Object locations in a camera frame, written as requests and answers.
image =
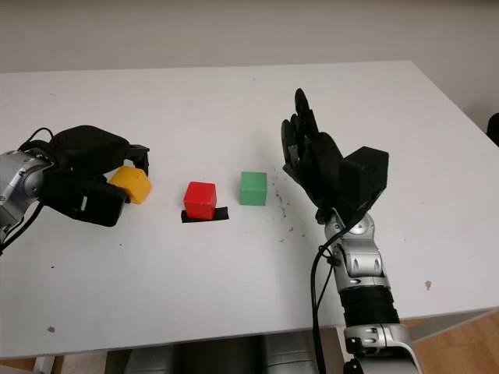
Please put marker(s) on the black chair edge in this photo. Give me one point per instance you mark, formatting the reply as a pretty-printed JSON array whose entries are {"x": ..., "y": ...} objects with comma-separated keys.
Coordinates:
[{"x": 494, "y": 130}]

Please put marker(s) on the red wooden block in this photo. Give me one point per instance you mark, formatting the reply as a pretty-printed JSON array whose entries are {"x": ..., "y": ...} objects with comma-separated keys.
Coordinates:
[{"x": 199, "y": 198}]

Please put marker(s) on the silver right robot leg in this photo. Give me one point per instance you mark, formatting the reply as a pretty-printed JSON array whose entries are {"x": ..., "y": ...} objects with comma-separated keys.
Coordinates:
[{"x": 286, "y": 356}]

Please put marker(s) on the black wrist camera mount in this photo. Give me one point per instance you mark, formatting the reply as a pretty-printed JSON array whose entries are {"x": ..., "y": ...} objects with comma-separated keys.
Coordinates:
[
  {"x": 97, "y": 206},
  {"x": 366, "y": 179}
]

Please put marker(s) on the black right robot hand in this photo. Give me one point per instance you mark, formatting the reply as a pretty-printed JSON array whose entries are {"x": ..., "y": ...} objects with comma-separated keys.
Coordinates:
[{"x": 317, "y": 163}]

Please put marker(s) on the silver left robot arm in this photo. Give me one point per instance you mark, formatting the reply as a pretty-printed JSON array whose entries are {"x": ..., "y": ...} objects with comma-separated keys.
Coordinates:
[{"x": 19, "y": 183}]

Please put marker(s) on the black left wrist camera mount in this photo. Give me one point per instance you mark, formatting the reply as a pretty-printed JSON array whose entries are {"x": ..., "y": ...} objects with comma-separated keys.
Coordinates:
[{"x": 97, "y": 206}]

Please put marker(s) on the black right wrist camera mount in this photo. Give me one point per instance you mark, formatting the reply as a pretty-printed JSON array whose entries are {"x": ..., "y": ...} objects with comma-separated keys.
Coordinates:
[{"x": 366, "y": 179}]

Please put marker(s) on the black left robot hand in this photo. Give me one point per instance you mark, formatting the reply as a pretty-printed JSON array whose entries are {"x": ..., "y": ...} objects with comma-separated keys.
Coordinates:
[{"x": 89, "y": 150}]

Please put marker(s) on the yellow wooden block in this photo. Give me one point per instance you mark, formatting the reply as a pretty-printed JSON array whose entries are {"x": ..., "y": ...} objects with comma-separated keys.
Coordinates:
[{"x": 134, "y": 185}]

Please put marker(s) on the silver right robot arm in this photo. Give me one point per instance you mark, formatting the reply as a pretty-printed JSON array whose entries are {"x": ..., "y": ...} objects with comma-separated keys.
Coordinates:
[{"x": 362, "y": 265}]

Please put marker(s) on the black tape strip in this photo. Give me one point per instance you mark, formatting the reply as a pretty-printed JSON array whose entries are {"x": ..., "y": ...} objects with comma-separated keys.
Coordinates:
[{"x": 221, "y": 215}]

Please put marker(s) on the green wooden block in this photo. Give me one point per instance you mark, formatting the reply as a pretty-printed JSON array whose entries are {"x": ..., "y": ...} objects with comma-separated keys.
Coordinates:
[{"x": 252, "y": 189}]

